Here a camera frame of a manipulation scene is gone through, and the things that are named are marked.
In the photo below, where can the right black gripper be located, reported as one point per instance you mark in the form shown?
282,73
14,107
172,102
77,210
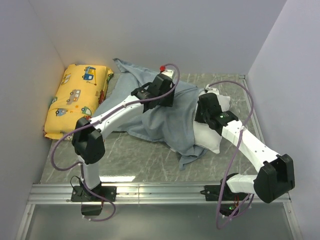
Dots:
198,117

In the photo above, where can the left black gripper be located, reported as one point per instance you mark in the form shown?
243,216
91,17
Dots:
168,102

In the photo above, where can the white pillow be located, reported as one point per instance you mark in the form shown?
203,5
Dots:
208,138

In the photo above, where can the blue-grey pillowcase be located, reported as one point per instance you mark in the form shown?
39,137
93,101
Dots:
171,125

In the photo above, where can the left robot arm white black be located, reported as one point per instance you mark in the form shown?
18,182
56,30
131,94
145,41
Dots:
88,140

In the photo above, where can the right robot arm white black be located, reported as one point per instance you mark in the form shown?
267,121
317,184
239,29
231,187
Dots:
275,173

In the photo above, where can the yellow cartoon car pillow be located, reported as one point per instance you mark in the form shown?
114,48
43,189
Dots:
82,89

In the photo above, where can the right black controller box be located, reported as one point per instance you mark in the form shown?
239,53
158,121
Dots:
226,209

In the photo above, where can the black controller box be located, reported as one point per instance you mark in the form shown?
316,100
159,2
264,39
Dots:
89,210
226,209

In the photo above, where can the left black controller box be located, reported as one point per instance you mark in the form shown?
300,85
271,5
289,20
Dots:
89,210

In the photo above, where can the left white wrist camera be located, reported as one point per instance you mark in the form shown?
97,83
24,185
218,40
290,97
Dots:
167,72

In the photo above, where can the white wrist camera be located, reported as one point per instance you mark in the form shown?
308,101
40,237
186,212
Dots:
167,72
211,89

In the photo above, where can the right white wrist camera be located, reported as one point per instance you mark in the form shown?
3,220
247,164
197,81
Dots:
211,89

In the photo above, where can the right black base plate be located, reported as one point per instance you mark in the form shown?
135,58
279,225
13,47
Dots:
212,193

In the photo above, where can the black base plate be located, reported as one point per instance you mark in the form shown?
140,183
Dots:
80,194
212,193

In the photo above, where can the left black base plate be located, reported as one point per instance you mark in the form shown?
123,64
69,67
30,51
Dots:
80,194

